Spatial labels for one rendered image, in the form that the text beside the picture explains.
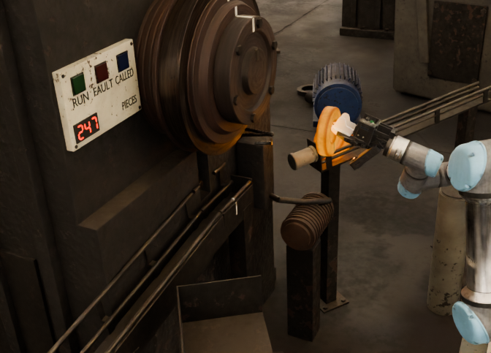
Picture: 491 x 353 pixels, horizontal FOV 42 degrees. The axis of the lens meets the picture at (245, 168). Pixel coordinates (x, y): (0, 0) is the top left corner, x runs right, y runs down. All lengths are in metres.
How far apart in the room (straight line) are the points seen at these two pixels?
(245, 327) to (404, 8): 3.16
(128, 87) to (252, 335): 0.66
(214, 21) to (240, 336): 0.76
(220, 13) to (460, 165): 0.70
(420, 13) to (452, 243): 2.23
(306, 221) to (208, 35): 0.81
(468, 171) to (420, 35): 2.80
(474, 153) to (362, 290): 1.18
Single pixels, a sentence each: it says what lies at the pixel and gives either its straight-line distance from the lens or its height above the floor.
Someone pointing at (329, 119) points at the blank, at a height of 0.89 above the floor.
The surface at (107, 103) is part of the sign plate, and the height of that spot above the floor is 1.12.
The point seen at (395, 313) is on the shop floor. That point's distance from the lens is 2.57.
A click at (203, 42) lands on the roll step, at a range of 1.54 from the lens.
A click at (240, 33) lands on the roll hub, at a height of 1.23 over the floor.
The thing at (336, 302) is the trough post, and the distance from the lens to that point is 2.58.
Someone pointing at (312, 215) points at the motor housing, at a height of 0.53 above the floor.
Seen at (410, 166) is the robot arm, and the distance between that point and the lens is 1.94.
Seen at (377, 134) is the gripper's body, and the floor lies 0.85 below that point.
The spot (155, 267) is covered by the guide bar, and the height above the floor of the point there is 0.67.
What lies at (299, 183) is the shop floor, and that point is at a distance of 3.40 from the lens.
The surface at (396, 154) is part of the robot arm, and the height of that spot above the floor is 0.80.
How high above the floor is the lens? 1.65
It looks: 28 degrees down
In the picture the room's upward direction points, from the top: 3 degrees counter-clockwise
